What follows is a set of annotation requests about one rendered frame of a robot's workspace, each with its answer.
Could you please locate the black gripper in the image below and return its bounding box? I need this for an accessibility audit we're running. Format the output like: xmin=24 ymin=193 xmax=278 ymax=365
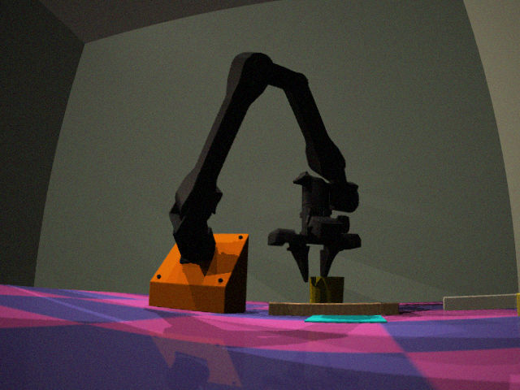
xmin=268 ymin=203 xmax=362 ymax=282

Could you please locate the brown flat bar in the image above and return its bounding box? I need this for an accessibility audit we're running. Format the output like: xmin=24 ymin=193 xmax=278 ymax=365
xmin=269 ymin=302 xmax=399 ymax=316

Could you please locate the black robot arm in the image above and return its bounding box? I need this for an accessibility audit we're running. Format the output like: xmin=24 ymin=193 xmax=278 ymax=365
xmin=169 ymin=52 xmax=359 ymax=264

